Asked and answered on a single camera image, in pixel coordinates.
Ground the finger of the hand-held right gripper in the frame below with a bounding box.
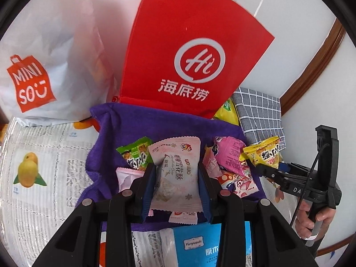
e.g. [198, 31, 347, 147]
[256, 165, 296, 193]
[278, 161, 310, 176]

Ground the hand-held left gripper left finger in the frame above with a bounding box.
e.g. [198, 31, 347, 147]
[32, 164, 158, 267]

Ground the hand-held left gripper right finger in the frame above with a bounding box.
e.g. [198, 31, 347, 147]
[197, 163, 306, 267]

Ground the yellow snack packet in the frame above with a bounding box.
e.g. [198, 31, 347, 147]
[243, 136, 281, 170]

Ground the small pink snack packet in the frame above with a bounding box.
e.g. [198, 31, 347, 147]
[115, 167, 145, 194]

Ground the pale pink nougat packet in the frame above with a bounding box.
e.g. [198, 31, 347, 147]
[147, 136, 201, 225]

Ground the pink mushroom print snack packet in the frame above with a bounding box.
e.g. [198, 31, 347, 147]
[218, 170, 260, 198]

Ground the green snack packet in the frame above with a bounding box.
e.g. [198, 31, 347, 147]
[116, 137, 154, 170]

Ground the large pink snack packet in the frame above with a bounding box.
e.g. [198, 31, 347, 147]
[213, 136, 251, 178]

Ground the person's right hand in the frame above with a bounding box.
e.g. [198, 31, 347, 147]
[295, 200, 336, 241]

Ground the blue tissue pack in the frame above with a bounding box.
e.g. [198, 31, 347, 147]
[160, 221, 252, 267]

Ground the grey checked folded cloth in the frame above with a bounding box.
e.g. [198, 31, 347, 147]
[231, 87, 286, 148]

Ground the purple towel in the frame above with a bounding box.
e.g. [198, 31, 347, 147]
[74, 102, 263, 233]

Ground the yellow green snack bag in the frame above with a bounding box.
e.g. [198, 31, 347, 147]
[213, 98, 240, 125]

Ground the fruit print tablecloth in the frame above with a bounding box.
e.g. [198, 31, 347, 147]
[0, 117, 295, 267]

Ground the white plastic shopping bag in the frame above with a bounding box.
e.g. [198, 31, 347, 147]
[0, 0, 117, 127]

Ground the red paper bag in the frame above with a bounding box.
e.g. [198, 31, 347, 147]
[119, 0, 276, 120]

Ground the black cable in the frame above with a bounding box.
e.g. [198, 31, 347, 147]
[289, 143, 331, 227]

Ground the wooden door frame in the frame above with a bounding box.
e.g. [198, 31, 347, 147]
[279, 18, 347, 114]

